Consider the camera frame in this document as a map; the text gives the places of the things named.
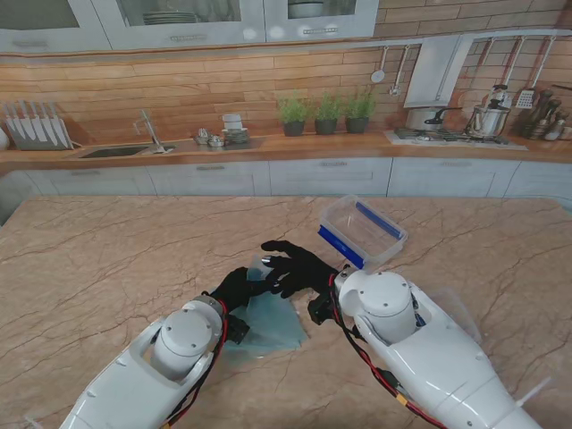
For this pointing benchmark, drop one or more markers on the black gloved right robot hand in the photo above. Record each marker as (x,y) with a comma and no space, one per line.
(308,272)

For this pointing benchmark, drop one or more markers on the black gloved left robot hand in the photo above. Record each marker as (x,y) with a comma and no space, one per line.
(234,290)

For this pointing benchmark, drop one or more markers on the clear plastic crate blue clips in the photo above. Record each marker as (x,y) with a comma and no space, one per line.
(333,237)

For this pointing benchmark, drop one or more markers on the clear plastic bag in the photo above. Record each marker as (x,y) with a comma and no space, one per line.
(277,326)

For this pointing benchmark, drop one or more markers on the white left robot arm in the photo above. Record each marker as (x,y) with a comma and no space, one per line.
(156,371)

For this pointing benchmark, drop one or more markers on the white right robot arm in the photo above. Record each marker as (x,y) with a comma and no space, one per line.
(424,348)

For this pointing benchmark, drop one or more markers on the clear plastic crate lid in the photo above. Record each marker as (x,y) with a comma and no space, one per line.
(465,313)

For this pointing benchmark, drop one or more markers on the printed kitchen backdrop banner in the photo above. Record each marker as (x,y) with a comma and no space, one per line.
(179,85)

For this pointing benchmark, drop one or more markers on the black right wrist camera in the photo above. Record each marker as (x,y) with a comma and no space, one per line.
(319,310)

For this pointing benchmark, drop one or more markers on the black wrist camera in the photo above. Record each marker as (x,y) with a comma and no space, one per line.
(238,330)
(319,310)

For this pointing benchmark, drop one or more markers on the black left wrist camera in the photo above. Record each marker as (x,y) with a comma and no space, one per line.
(238,330)

